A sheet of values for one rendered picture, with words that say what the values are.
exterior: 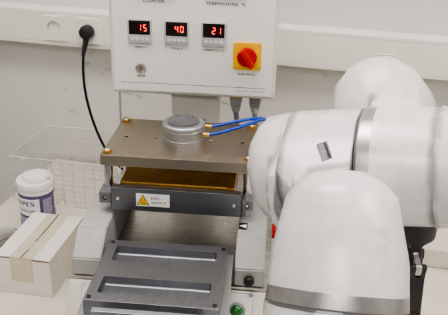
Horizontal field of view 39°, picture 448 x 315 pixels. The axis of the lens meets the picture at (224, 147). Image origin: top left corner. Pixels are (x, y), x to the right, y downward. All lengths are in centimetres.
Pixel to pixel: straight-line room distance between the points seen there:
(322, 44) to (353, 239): 119
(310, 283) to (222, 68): 84
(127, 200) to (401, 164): 69
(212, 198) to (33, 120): 100
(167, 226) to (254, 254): 24
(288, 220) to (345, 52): 116
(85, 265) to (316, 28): 85
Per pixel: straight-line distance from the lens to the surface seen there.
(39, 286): 139
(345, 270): 46
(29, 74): 197
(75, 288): 115
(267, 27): 124
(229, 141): 118
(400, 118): 57
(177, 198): 113
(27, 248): 140
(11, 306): 140
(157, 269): 102
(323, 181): 48
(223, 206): 112
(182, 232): 124
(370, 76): 65
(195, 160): 110
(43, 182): 155
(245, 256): 108
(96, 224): 114
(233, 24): 124
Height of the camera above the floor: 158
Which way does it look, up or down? 24 degrees down
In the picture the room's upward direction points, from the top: 2 degrees clockwise
